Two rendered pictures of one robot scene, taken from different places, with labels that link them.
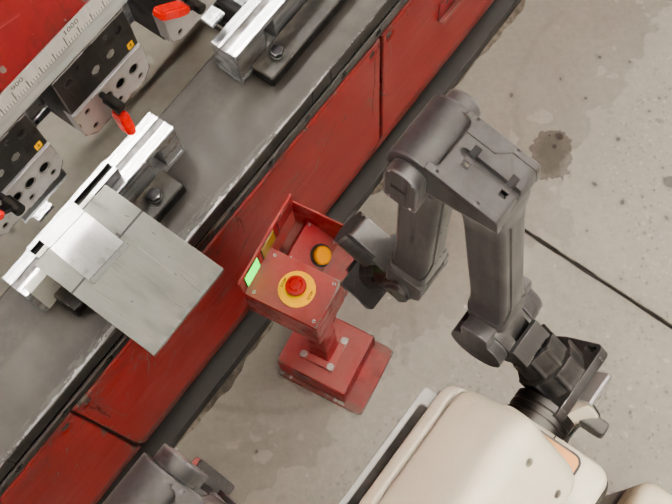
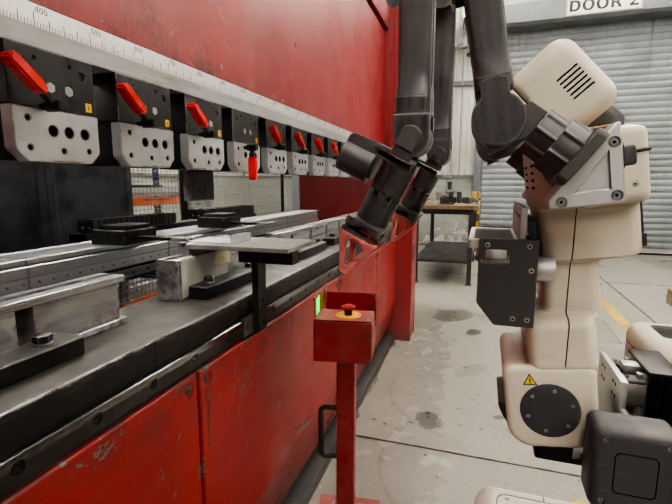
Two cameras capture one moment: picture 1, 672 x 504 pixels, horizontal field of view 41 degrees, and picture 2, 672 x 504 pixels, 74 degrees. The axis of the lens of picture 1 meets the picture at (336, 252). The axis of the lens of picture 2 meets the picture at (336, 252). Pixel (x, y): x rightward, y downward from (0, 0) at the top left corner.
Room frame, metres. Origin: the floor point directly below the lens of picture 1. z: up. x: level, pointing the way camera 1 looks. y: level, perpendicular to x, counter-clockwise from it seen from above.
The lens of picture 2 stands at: (-0.54, 0.64, 1.14)
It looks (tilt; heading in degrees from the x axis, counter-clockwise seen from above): 9 degrees down; 334
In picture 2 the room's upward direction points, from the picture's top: straight up
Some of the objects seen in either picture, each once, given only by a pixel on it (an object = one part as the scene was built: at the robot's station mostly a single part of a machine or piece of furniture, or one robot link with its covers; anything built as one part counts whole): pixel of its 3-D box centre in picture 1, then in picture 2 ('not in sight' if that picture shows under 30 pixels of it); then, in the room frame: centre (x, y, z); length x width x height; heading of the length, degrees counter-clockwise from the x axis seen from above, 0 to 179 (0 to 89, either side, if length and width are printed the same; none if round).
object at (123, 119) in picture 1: (118, 114); (250, 162); (0.69, 0.30, 1.20); 0.04 x 0.02 x 0.10; 46
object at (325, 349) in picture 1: (317, 320); (346, 435); (0.56, 0.06, 0.39); 0.05 x 0.05 x 0.54; 55
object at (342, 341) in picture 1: (324, 347); not in sight; (0.56, 0.06, 0.13); 0.10 x 0.10 x 0.01; 55
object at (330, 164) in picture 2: not in sight; (324, 157); (1.33, -0.23, 1.26); 0.15 x 0.09 x 0.17; 136
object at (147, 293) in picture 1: (129, 267); (253, 243); (0.52, 0.34, 1.00); 0.26 x 0.18 x 0.01; 46
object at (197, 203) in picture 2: (35, 188); (199, 189); (0.63, 0.45, 1.13); 0.10 x 0.02 x 0.10; 136
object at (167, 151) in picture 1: (97, 211); (214, 265); (0.67, 0.41, 0.92); 0.39 x 0.06 x 0.10; 136
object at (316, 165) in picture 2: not in sight; (309, 155); (1.18, -0.09, 1.26); 0.15 x 0.09 x 0.17; 136
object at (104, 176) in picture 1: (75, 211); (207, 244); (0.64, 0.43, 0.99); 0.20 x 0.03 x 0.03; 136
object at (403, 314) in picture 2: not in sight; (358, 182); (2.39, -1.00, 1.15); 0.85 x 0.25 x 2.30; 46
